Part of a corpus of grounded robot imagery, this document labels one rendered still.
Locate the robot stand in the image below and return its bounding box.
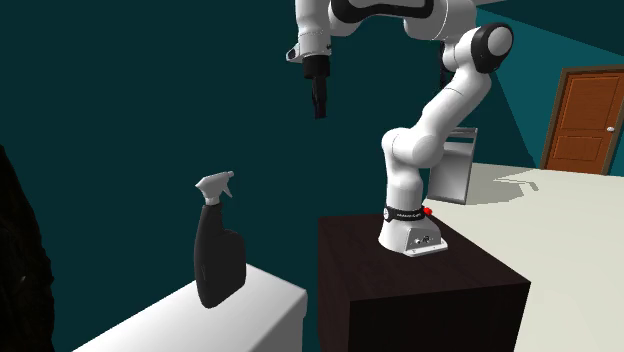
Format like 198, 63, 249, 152
317, 211, 532, 352

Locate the brown wooden door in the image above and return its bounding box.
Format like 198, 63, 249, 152
539, 65, 624, 176

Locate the grey metal bin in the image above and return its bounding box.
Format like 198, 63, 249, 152
425, 127, 479, 206

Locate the white table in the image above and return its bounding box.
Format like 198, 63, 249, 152
71, 263, 309, 352

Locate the black spray bottle white trigger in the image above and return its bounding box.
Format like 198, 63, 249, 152
193, 170, 247, 310

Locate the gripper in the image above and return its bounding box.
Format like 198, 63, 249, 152
302, 54, 332, 120

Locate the black bulky object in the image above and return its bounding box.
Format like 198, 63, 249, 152
0, 145, 56, 352

